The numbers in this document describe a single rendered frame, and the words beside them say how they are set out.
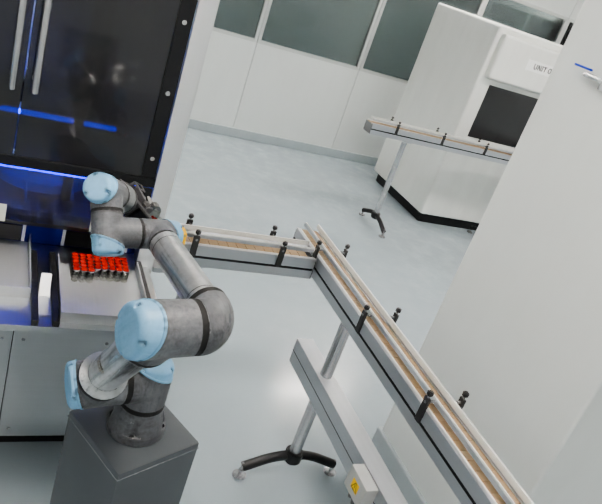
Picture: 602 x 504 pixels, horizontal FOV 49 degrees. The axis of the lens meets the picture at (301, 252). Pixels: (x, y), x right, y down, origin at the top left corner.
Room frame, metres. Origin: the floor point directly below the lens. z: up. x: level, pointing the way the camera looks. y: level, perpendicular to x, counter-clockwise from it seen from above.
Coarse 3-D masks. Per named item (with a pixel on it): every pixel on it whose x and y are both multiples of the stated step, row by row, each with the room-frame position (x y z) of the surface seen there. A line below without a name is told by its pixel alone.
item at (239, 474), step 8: (288, 448) 2.27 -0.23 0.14; (264, 456) 2.21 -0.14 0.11; (272, 456) 2.22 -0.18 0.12; (280, 456) 2.23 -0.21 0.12; (288, 456) 2.24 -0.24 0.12; (296, 456) 2.24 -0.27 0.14; (304, 456) 2.28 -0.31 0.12; (312, 456) 2.30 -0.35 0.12; (320, 456) 2.33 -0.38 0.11; (248, 464) 2.17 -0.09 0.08; (256, 464) 2.18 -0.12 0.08; (264, 464) 2.20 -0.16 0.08; (296, 464) 2.25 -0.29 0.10; (328, 464) 2.34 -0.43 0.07; (232, 472) 2.17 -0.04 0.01; (240, 472) 2.16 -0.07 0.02; (328, 472) 2.36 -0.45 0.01
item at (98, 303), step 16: (64, 272) 1.82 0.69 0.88; (64, 288) 1.73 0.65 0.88; (80, 288) 1.76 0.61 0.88; (96, 288) 1.79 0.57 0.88; (112, 288) 1.82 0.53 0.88; (128, 288) 1.86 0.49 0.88; (144, 288) 1.84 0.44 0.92; (64, 304) 1.65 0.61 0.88; (80, 304) 1.68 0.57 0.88; (96, 304) 1.71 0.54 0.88; (112, 304) 1.74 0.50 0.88; (64, 320) 1.57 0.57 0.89; (80, 320) 1.59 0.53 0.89; (96, 320) 1.61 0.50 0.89; (112, 320) 1.63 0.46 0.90
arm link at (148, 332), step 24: (120, 312) 1.08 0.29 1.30; (144, 312) 1.04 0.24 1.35; (168, 312) 1.07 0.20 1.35; (192, 312) 1.10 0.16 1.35; (120, 336) 1.05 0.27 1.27; (144, 336) 1.01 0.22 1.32; (168, 336) 1.04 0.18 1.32; (192, 336) 1.07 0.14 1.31; (96, 360) 1.20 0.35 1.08; (120, 360) 1.11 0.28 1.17; (144, 360) 1.02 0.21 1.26; (72, 384) 1.21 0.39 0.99; (96, 384) 1.19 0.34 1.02; (120, 384) 1.19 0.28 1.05; (72, 408) 1.21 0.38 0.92
